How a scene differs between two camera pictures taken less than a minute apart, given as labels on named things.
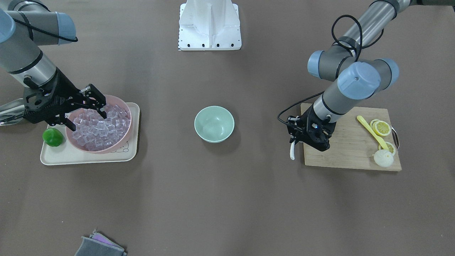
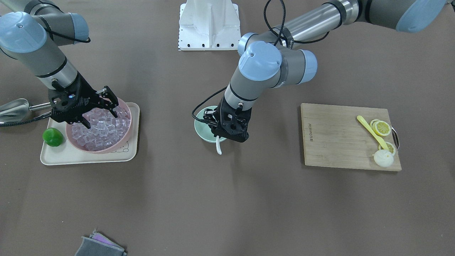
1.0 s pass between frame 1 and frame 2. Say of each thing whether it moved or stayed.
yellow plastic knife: stayed
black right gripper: moved
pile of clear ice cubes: stayed
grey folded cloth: stayed
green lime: stayed
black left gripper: moved
